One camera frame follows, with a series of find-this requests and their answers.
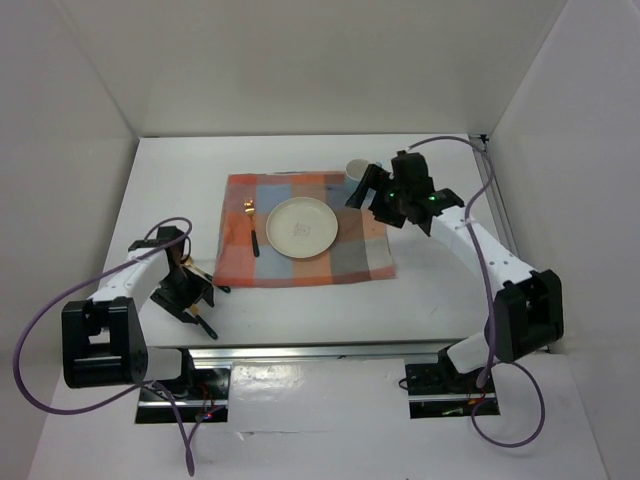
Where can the gold knife green handle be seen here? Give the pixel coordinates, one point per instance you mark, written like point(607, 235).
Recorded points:
point(200, 321)

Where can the cream ceramic plate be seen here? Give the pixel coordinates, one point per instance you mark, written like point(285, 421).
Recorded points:
point(301, 227)

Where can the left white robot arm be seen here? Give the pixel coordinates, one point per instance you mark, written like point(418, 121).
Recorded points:
point(102, 338)

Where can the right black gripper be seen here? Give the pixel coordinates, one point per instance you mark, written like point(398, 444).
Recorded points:
point(379, 180)

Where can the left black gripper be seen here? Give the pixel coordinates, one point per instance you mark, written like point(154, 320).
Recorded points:
point(199, 288)

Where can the aluminium front rail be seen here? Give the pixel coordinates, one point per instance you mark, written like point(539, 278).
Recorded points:
point(156, 356)

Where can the gold fork green handle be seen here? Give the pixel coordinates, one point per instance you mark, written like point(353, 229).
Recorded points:
point(249, 209)

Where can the light blue mug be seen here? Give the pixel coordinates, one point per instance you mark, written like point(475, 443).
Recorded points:
point(354, 172)

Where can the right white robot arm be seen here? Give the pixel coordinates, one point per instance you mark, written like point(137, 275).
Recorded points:
point(502, 274)

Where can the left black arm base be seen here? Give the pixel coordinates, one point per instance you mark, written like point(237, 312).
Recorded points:
point(200, 395)

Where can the orange blue checkered cloth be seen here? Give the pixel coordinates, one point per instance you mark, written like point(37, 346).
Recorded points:
point(360, 252)

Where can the gold spoon green handle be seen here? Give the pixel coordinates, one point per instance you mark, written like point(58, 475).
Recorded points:
point(189, 263)

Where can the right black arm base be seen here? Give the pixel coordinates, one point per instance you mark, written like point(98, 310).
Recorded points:
point(435, 394)

